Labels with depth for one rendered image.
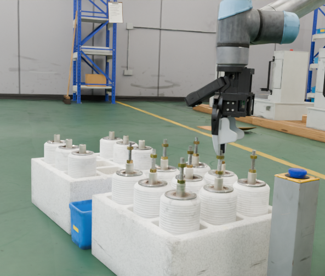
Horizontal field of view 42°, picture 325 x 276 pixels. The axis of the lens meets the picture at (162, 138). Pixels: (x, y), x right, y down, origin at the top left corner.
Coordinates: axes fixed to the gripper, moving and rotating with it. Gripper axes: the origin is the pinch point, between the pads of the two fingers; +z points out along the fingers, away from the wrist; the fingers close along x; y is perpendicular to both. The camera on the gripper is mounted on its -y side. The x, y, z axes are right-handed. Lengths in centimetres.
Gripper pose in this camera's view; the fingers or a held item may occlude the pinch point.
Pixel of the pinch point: (218, 148)
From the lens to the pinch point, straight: 104.3
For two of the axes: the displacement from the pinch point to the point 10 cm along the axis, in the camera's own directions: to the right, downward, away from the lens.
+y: 8.9, 1.0, -4.4
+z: -0.4, 9.9, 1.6
